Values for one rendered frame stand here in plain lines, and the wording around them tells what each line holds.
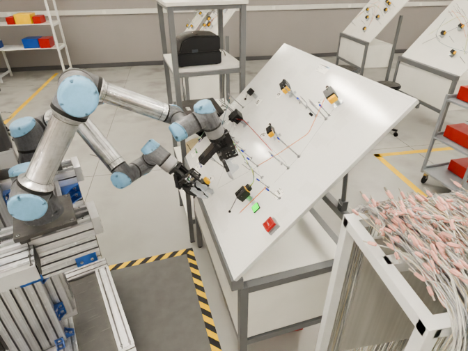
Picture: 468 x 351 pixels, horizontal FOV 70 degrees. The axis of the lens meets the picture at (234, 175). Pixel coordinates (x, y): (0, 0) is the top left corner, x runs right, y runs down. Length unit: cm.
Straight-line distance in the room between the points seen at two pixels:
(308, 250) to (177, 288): 121
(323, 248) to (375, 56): 571
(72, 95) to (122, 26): 780
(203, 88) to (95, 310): 319
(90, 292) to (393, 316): 184
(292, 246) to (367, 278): 67
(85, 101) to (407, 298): 101
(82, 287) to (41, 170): 141
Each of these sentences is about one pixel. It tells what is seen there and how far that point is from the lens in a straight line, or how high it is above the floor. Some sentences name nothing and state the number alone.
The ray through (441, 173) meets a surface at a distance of 412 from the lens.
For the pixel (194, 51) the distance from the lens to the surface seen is 233.
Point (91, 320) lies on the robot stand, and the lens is 236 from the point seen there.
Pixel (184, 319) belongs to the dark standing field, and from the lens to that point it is 247.
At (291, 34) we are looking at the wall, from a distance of 941.
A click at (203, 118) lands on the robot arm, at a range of 130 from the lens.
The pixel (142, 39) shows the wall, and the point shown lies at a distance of 892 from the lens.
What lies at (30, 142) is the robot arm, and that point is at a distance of 190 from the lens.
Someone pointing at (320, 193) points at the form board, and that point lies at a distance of 138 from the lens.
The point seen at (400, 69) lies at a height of 69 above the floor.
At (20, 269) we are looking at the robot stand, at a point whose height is 107.
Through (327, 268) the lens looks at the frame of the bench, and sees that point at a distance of 171.
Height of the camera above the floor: 201
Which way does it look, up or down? 32 degrees down
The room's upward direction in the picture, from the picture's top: straight up
